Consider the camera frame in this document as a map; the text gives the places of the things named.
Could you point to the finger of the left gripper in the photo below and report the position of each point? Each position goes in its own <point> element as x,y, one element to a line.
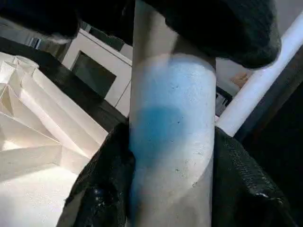
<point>225,30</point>

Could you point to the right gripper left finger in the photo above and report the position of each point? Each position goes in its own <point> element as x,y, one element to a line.
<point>99,184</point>

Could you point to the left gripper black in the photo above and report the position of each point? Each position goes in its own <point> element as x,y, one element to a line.
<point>35,16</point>

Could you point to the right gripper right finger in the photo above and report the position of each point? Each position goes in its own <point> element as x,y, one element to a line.
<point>248,189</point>

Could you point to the white plastic table leg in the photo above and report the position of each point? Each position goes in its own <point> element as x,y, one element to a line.
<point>172,142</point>
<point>260,71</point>

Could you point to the white plastic table top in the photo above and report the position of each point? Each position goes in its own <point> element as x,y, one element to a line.
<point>35,142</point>

